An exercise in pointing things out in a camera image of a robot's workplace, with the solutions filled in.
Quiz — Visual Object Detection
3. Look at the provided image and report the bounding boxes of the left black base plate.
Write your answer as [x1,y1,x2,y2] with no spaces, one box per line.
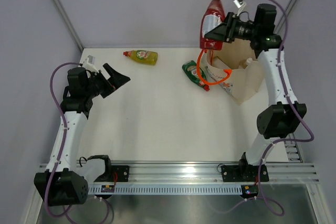
[99,165,130,183]

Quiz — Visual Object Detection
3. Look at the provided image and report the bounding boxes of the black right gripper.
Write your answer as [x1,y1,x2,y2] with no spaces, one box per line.
[203,13,257,45]

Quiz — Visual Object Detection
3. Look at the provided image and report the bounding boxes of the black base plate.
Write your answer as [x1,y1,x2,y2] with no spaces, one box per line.
[99,165,130,183]
[220,165,259,182]

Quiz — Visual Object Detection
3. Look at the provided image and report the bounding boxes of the aluminium frame post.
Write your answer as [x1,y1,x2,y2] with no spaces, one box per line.
[275,0,299,37]
[51,0,85,52]

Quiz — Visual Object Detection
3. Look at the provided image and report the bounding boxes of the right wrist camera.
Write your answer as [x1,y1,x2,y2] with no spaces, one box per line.
[233,0,246,16]

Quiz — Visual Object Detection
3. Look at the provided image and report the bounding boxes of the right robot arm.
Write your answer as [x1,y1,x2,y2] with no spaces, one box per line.
[203,4,307,182]

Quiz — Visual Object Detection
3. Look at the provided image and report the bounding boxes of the white slotted cable duct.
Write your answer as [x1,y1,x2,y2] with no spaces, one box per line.
[88,184,242,195]

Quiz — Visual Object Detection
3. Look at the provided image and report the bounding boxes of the amber liquid bottle white cap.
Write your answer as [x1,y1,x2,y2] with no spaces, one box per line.
[242,58,253,69]

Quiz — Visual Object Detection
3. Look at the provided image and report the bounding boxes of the green dish soap bottle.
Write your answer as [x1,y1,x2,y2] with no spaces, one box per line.
[182,60,210,91]

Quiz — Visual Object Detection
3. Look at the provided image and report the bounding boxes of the right aluminium frame post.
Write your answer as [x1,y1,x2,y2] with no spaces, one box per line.
[275,0,299,37]

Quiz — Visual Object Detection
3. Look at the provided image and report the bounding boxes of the left aluminium frame post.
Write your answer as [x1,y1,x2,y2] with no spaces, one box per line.
[51,0,85,52]

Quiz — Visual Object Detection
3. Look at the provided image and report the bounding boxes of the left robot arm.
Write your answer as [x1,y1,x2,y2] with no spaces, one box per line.
[34,63,130,208]

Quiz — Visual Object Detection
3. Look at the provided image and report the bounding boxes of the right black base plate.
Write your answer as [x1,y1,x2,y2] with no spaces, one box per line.
[220,165,259,182]

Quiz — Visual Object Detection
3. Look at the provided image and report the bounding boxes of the red dish soap bottle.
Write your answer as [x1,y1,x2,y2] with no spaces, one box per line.
[199,0,225,50]

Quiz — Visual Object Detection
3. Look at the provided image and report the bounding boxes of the yellow dish soap bottle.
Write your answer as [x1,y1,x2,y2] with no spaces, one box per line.
[123,50,159,66]

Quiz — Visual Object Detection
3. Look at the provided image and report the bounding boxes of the beige canvas bag orange handles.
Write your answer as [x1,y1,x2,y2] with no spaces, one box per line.
[198,39,265,104]

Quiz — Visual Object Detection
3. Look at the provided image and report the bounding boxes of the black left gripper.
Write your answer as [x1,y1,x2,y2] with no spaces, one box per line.
[85,63,129,99]

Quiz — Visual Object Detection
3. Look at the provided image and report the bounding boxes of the aluminium mounting rail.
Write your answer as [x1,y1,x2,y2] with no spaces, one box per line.
[39,162,320,185]

